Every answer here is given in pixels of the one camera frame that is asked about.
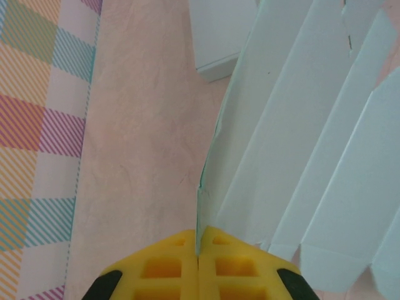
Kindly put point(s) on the light teal paper box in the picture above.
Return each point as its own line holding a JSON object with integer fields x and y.
{"x": 218, "y": 37}
{"x": 312, "y": 156}

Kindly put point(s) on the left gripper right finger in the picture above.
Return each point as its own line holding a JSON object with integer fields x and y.
{"x": 250, "y": 272}

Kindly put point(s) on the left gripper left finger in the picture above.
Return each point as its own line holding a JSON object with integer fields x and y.
{"x": 150, "y": 272}

